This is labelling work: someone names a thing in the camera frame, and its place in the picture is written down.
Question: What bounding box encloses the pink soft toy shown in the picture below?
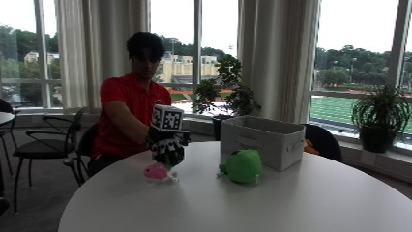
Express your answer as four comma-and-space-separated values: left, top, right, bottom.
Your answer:
143, 161, 179, 184

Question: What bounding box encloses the white marker cube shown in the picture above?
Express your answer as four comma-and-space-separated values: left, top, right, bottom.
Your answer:
151, 103, 185, 132

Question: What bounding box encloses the green soft toy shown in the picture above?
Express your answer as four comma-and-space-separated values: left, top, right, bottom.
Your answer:
216, 149, 264, 186

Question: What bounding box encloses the the person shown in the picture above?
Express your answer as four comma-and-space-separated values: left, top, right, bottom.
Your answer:
87, 31, 191, 178

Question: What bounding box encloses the white fabric storage box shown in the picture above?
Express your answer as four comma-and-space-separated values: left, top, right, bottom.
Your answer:
219, 115, 307, 172

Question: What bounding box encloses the tall leafy potted plant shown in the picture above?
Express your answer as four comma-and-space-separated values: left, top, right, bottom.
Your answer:
192, 53, 263, 142

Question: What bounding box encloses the black chair with armrests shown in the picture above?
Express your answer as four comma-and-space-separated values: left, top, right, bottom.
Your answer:
12, 105, 89, 214

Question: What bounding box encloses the orange soft toy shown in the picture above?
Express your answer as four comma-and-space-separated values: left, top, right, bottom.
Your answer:
303, 138, 320, 156

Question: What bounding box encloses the black round-backed chair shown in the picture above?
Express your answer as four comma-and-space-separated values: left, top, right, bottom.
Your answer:
300, 123, 344, 162

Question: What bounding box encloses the white curtain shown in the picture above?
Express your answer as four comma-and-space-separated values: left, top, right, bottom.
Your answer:
53, 0, 152, 114
237, 0, 321, 124

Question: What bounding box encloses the grassy potted plant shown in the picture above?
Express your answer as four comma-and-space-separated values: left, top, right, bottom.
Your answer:
351, 84, 412, 154

